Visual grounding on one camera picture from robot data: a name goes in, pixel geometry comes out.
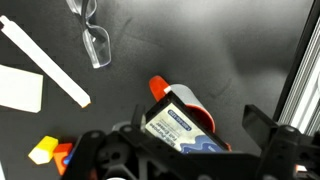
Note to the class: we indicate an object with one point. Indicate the yellow toy block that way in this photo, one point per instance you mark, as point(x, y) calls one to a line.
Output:
point(43, 150)

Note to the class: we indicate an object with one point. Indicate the red toy block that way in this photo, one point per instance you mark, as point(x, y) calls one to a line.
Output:
point(61, 155)

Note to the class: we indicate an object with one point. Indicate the white and red mug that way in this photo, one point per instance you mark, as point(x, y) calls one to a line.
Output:
point(186, 95)

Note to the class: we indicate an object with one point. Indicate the aluminium profile frame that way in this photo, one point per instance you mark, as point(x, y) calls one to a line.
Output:
point(305, 93)

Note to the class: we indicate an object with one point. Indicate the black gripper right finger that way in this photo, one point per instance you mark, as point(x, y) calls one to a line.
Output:
point(258, 125)

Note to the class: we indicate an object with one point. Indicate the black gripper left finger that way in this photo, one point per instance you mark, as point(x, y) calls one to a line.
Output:
point(138, 118)

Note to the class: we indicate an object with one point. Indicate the white marker with orange tip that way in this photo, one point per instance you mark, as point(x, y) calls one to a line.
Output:
point(43, 61)

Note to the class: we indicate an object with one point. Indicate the clear safety glasses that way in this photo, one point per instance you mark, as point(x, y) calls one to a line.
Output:
point(98, 46)

